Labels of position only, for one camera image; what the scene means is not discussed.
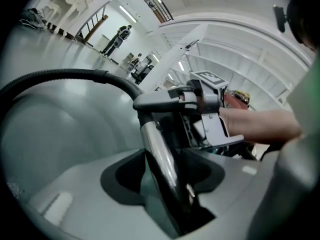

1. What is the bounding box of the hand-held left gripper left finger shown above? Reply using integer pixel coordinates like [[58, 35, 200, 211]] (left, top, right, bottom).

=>
[[26, 148, 182, 240]]

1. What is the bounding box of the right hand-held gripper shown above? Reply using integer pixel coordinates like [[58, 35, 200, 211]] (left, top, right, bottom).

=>
[[132, 69, 245, 150]]

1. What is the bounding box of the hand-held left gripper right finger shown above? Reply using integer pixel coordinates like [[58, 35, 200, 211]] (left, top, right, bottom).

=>
[[180, 148, 277, 240]]

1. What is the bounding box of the metal vacuum wand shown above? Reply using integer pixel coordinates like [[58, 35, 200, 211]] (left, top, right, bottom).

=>
[[139, 110, 199, 216]]

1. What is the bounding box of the black vacuum hose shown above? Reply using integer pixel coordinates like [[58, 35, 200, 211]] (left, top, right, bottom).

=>
[[0, 68, 146, 102]]

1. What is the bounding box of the person's right forearm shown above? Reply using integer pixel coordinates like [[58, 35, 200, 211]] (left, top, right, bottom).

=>
[[219, 108, 304, 145]]

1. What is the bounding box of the black office chair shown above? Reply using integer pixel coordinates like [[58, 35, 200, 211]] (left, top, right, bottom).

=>
[[130, 63, 155, 85]]

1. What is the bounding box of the black bag with yellow cloth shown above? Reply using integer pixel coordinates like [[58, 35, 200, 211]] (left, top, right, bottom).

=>
[[228, 89, 252, 102]]

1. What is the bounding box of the black balcony railing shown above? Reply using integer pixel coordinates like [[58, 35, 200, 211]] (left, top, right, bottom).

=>
[[131, 0, 175, 24]]

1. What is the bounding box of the pile of black equipment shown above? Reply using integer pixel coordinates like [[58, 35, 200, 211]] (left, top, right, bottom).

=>
[[19, 7, 49, 30]]

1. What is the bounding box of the person's head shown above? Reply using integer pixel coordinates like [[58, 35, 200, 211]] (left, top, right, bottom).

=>
[[285, 0, 320, 53]]

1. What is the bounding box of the black head camera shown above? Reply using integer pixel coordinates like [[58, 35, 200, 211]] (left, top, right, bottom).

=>
[[272, 4, 288, 34]]

